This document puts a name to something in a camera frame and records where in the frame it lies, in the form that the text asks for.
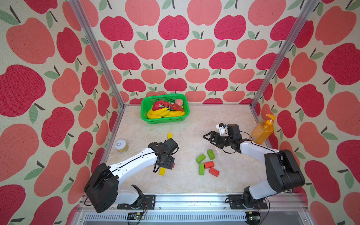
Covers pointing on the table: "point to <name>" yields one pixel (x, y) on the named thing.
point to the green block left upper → (200, 158)
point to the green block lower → (201, 169)
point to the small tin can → (121, 146)
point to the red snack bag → (162, 104)
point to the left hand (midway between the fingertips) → (165, 166)
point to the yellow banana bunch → (159, 113)
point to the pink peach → (179, 101)
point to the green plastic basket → (147, 101)
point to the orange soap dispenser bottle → (262, 131)
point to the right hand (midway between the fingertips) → (207, 141)
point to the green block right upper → (210, 154)
